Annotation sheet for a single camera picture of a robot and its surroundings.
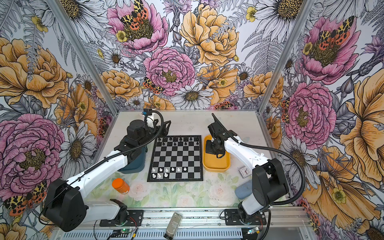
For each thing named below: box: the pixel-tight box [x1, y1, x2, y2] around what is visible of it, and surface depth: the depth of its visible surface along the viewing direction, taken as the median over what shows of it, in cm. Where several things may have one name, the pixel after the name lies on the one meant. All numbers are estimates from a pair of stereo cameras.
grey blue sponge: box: [235, 180, 253, 200], surface depth 82 cm
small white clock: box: [238, 165, 252, 179], surface depth 89 cm
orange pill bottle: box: [112, 178, 130, 195], surface depth 77 cm
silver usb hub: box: [163, 212, 183, 240], surface depth 71 cm
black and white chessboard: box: [147, 135, 204, 182], surface depth 94 cm
